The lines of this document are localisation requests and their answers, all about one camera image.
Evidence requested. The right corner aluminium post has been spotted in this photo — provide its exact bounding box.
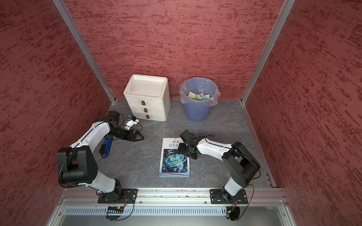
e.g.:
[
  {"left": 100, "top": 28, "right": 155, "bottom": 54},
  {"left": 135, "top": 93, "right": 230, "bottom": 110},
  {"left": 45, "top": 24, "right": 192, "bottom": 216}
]
[{"left": 241, "top": 0, "right": 296, "bottom": 105}]

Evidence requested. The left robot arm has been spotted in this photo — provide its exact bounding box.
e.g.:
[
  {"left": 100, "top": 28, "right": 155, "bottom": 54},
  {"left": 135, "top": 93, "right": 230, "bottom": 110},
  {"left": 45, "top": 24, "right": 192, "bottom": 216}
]
[{"left": 57, "top": 111, "right": 144, "bottom": 203}]

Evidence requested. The discarded sticky notes pile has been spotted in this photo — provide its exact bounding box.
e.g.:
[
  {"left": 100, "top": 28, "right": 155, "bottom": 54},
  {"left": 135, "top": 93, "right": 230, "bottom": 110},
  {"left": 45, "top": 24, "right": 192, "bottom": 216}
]
[{"left": 195, "top": 93, "right": 210, "bottom": 101}]

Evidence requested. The aluminium front rail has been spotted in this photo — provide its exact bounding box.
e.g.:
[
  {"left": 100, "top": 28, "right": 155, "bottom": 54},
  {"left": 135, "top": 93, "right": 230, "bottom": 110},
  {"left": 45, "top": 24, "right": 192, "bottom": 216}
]
[{"left": 58, "top": 187, "right": 288, "bottom": 207}]

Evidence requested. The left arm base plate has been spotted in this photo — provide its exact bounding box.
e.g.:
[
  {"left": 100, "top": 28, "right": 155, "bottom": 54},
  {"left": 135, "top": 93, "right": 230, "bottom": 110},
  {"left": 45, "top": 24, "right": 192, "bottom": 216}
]
[{"left": 98, "top": 188, "right": 138, "bottom": 204}]

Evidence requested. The yellow sticky note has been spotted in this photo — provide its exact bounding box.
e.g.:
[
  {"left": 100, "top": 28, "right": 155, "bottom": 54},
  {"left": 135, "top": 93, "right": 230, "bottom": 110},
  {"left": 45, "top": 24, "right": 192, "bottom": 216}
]
[{"left": 188, "top": 92, "right": 198, "bottom": 100}]

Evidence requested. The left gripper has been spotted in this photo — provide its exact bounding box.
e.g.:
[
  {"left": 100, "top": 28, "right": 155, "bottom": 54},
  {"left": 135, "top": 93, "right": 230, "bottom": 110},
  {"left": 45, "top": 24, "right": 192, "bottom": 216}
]
[{"left": 107, "top": 125, "right": 144, "bottom": 142}]

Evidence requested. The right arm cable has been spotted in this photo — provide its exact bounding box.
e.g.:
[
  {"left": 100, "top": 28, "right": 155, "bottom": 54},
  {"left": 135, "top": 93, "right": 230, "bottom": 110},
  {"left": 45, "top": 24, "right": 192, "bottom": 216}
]
[{"left": 224, "top": 183, "right": 255, "bottom": 221}]

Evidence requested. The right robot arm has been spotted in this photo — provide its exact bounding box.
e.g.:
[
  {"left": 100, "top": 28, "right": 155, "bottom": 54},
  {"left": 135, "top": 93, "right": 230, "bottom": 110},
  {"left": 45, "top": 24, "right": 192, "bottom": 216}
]
[{"left": 177, "top": 130, "right": 260, "bottom": 203}]

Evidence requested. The clear bin liner bag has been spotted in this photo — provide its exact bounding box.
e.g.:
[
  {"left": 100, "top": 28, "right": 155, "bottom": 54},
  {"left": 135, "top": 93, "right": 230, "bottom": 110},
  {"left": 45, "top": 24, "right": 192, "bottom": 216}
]
[{"left": 179, "top": 77, "right": 221, "bottom": 107}]

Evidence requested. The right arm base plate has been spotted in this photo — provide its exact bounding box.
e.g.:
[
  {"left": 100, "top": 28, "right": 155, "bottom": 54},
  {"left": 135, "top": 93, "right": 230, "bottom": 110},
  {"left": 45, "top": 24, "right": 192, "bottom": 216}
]
[{"left": 209, "top": 189, "right": 248, "bottom": 204}]

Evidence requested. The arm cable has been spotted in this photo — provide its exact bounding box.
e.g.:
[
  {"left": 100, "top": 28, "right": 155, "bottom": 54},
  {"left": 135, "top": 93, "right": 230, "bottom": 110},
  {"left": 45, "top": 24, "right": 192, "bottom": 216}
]
[
  {"left": 224, "top": 183, "right": 255, "bottom": 221},
  {"left": 104, "top": 194, "right": 136, "bottom": 222}
]

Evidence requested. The magazine book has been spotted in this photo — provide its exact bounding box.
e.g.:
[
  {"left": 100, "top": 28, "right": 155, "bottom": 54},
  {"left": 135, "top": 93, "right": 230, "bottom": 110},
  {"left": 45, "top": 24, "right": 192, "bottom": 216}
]
[{"left": 158, "top": 138, "right": 190, "bottom": 178}]

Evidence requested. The white three-drawer box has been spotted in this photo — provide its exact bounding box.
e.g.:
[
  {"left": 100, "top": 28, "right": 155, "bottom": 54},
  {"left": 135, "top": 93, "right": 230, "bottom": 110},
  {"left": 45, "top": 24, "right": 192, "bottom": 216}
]
[{"left": 123, "top": 74, "right": 171, "bottom": 121}]

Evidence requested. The corner aluminium post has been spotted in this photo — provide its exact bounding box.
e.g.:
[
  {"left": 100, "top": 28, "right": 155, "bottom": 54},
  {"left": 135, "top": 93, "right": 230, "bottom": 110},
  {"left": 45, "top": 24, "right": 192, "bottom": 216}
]
[
  {"left": 241, "top": 0, "right": 296, "bottom": 105},
  {"left": 52, "top": 0, "right": 117, "bottom": 105}
]

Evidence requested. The blue trash bin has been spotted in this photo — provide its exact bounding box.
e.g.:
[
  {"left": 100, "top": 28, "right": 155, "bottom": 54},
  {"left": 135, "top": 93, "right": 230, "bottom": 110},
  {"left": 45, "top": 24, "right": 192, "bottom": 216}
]
[{"left": 183, "top": 78, "right": 217, "bottom": 122}]

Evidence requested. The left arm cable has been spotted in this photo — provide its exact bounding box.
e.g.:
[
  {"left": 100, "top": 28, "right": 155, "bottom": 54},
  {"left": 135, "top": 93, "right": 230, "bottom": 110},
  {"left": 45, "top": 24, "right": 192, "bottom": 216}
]
[{"left": 104, "top": 194, "right": 136, "bottom": 222}]

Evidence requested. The left corner aluminium post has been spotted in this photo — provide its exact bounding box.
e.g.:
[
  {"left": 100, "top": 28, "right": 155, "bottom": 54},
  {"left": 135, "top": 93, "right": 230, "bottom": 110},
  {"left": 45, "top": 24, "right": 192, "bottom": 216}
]
[{"left": 52, "top": 0, "right": 117, "bottom": 105}]

